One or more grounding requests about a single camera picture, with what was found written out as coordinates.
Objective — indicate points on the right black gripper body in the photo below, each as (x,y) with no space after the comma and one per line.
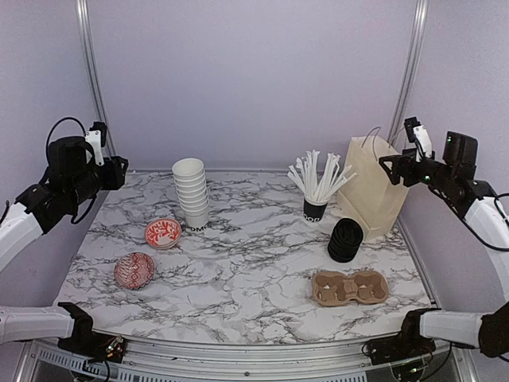
(412,177)

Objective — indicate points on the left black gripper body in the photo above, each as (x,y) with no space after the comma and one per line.
(113,181)

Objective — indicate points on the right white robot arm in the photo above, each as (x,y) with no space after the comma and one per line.
(478,207)

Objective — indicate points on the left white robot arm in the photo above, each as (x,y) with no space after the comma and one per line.
(77,172)

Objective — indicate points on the brown paper takeout bag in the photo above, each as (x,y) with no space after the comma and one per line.
(369,198)

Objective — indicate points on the red floral ceramic bowl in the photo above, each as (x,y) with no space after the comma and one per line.
(163,233)

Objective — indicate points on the stack of white paper cups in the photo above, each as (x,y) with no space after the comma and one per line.
(192,192)

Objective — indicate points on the red geometric ceramic bowl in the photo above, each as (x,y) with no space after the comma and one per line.
(134,271)

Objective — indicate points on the stack of black lids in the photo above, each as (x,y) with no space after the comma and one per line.
(346,238)

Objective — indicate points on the bundle of white wrapped straws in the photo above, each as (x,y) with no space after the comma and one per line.
(318,190)

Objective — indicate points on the black cup holding straws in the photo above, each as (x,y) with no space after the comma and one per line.
(313,211)

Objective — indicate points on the brown cardboard cup carrier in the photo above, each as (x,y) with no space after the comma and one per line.
(332,288)

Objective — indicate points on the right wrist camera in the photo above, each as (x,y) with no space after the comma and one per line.
(418,135)

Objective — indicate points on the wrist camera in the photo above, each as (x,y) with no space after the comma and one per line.
(418,135)
(96,137)

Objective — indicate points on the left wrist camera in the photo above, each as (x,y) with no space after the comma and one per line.
(96,137)

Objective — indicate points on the right aluminium frame post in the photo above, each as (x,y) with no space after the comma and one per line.
(411,68)

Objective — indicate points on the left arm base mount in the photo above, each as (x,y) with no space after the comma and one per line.
(86,342)

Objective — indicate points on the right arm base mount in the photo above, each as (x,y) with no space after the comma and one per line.
(397,346)

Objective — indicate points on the front aluminium rail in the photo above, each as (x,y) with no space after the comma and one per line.
(155,360)

